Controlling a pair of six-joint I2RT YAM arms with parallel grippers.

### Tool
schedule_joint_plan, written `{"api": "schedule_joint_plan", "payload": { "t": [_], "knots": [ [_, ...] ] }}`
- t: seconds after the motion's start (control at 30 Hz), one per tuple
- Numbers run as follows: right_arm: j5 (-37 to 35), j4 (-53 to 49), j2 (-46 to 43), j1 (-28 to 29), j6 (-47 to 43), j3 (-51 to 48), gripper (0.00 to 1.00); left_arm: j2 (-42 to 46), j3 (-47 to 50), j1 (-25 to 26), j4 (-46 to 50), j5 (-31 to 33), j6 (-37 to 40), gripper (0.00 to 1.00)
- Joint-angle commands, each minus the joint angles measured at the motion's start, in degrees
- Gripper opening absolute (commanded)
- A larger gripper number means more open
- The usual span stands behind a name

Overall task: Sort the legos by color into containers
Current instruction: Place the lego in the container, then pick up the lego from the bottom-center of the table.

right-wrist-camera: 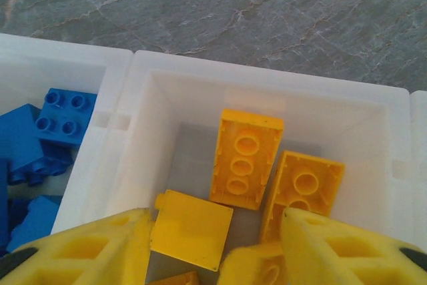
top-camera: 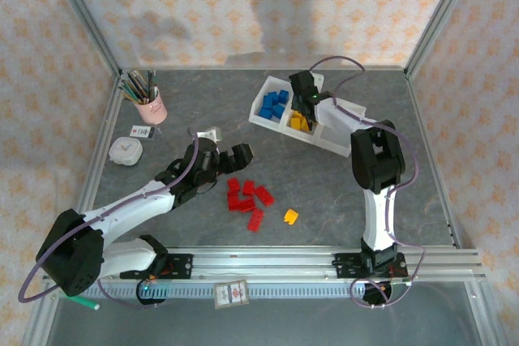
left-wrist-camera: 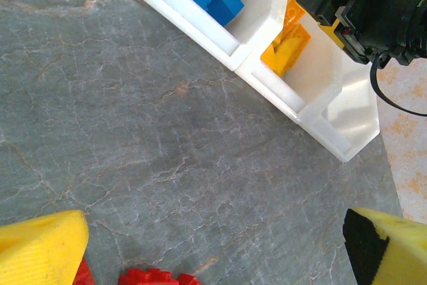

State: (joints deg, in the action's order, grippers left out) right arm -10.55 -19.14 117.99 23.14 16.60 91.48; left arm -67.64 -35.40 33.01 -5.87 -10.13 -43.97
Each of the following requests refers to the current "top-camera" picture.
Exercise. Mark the small yellow lego brick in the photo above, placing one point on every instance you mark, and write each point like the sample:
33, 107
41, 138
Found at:
306, 125
296, 122

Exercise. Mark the long yellow lego brick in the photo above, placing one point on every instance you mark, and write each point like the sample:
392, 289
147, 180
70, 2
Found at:
299, 113

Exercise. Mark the small blue lego brick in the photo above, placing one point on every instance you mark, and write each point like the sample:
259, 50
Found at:
279, 110
268, 99
282, 95
265, 112

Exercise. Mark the long red lego brick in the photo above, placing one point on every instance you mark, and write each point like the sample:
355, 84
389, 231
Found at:
264, 195
256, 219

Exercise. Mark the notched yellow lego brick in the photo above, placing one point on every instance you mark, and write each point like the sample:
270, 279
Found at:
290, 216

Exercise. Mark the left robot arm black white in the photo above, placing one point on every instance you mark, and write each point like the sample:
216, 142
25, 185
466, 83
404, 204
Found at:
71, 257

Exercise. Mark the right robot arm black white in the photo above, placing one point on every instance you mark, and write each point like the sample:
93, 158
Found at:
377, 159

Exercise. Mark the white translucent plastic bin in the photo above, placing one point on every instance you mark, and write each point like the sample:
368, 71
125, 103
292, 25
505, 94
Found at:
338, 146
300, 136
261, 122

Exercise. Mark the white card with red logo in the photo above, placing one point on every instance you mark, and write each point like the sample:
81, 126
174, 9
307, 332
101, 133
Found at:
142, 131

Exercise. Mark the pink pencil cup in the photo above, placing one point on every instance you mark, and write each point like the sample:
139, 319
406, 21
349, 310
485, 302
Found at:
152, 111

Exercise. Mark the white alarm clock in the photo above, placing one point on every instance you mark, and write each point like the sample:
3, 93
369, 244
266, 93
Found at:
125, 151

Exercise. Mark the dark pen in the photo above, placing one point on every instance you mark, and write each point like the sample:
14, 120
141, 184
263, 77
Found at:
153, 80

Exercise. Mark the playing card box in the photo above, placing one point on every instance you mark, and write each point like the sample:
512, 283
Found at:
231, 293

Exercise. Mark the green marker pen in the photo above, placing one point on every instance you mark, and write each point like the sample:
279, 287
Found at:
87, 302

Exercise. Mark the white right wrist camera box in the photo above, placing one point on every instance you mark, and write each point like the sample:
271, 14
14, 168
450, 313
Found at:
319, 80

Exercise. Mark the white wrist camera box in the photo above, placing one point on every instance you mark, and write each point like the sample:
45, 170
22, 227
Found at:
319, 80
211, 134

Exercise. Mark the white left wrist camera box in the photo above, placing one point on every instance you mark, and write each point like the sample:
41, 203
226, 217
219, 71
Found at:
211, 134

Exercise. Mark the aluminium table end rail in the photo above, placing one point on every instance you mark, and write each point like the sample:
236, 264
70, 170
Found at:
202, 68

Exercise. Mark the aluminium table side rail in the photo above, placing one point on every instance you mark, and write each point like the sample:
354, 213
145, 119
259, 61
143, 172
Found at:
422, 119
94, 159

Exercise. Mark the aluminium mounting rail beam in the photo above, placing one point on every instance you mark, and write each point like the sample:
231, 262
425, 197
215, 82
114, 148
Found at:
263, 265

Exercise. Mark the aluminium frame post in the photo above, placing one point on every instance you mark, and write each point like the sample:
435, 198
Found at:
442, 14
84, 14

